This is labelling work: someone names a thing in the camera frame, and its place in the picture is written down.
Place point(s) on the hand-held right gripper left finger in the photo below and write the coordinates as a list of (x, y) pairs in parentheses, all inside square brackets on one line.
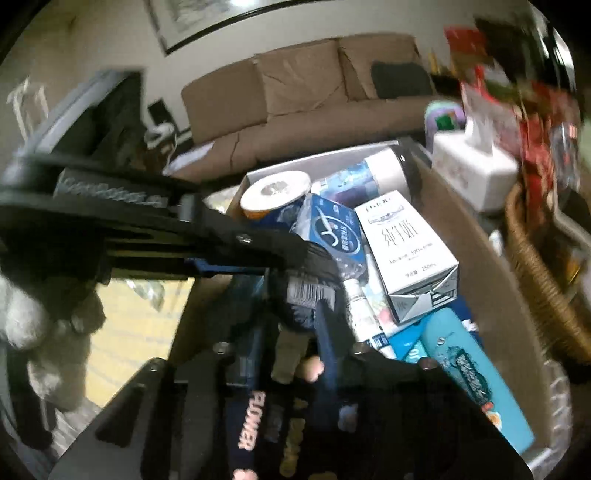
[(249, 341)]

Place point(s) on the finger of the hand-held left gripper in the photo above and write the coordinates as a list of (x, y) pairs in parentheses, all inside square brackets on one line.
[(277, 249), (217, 268)]

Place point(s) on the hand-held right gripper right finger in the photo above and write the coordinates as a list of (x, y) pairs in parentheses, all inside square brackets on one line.
[(332, 341)]

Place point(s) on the black printed cloth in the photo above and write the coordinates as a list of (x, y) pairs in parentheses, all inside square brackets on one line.
[(277, 438)]

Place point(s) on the white brown cardboard box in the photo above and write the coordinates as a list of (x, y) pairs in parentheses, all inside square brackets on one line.
[(485, 277)]

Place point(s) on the person's left hand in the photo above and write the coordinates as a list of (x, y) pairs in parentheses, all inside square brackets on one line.
[(37, 318)]

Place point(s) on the small white tube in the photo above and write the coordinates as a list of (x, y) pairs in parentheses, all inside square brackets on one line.
[(362, 304)]

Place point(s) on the blue printed tissue packet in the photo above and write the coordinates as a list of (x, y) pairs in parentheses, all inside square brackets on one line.
[(330, 226)]

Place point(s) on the blue printed flat box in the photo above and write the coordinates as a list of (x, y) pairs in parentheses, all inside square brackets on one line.
[(406, 341)]

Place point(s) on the yellow plaid tablecloth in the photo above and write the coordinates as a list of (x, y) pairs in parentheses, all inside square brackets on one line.
[(138, 323)]

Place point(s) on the white curved device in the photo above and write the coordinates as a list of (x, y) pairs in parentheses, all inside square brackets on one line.
[(159, 133)]

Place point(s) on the white paper sheets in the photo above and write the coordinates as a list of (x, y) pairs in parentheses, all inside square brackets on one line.
[(189, 159)]

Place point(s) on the black speaker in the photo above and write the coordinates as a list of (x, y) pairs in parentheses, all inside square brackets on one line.
[(159, 110)]

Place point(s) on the white metal rack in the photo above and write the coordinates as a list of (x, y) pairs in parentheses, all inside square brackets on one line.
[(27, 106)]

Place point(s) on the white milk carton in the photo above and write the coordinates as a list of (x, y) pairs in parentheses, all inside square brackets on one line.
[(406, 249)]

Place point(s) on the blue white printed bottle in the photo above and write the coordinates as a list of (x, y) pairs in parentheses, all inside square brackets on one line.
[(383, 166)]

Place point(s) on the brown sofa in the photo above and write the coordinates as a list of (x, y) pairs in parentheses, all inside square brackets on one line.
[(300, 92)]

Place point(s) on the black framed picture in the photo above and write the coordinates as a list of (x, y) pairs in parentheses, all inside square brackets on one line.
[(161, 32)]

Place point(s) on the dark cushion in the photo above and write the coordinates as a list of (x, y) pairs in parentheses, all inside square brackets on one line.
[(401, 78)]

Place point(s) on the purple green container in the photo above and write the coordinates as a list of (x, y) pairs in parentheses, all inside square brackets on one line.
[(443, 117)]

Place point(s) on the white tissue box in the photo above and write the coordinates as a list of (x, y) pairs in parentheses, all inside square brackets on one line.
[(475, 170)]

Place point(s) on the wicker basket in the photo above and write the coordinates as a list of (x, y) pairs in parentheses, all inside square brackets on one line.
[(540, 277)]

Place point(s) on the pile of red foil packets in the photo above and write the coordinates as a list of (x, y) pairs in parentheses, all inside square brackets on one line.
[(531, 124)]

